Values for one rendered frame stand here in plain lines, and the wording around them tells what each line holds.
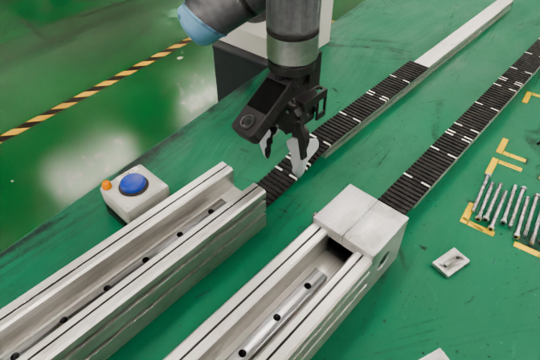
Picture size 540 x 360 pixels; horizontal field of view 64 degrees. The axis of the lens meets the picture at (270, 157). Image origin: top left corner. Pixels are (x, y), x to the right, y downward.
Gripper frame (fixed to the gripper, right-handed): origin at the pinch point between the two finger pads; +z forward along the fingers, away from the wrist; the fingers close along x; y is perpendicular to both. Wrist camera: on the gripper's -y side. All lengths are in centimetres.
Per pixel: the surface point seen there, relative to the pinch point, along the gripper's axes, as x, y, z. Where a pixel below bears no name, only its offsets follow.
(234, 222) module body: -5.1, -15.8, -2.5
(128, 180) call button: 13.2, -21.4, -2.8
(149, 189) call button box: 10.5, -19.7, -1.4
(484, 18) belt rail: -1, 88, 2
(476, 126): -20.3, 35.7, 1.2
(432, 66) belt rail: -2, 54, 2
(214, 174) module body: 3.3, -12.0, -3.9
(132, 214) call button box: 8.9, -24.2, -0.3
